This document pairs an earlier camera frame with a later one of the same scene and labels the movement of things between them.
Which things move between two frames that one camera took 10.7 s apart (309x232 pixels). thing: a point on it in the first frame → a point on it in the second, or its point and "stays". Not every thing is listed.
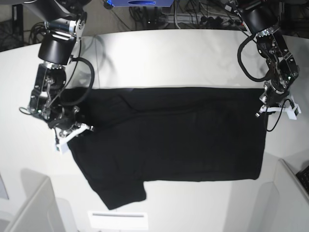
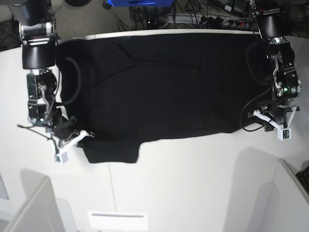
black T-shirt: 155,134 → 118,91
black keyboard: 303,176 stays
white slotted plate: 118,220 stays
